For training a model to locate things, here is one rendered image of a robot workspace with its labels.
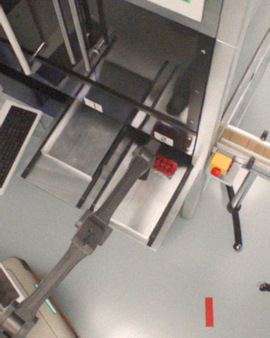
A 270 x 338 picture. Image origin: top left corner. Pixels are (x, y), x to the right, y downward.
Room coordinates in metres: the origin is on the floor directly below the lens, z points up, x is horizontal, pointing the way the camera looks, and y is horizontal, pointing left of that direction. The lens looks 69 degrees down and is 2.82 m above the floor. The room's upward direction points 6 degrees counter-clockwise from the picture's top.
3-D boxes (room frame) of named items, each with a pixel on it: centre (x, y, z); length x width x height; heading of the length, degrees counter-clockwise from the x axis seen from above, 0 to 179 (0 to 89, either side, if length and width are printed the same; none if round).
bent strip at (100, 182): (0.66, 0.17, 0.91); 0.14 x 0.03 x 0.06; 144
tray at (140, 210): (0.61, -0.01, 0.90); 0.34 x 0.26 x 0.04; 144
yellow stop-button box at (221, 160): (0.66, -0.35, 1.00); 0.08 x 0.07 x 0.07; 145
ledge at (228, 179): (0.68, -0.38, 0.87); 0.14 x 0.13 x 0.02; 145
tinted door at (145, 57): (0.84, -0.07, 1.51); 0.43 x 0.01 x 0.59; 55
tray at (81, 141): (0.90, 0.20, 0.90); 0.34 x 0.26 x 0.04; 145
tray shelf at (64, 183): (0.75, 0.11, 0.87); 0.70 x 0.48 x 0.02; 55
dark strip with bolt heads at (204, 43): (0.72, -0.22, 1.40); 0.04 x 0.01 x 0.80; 55
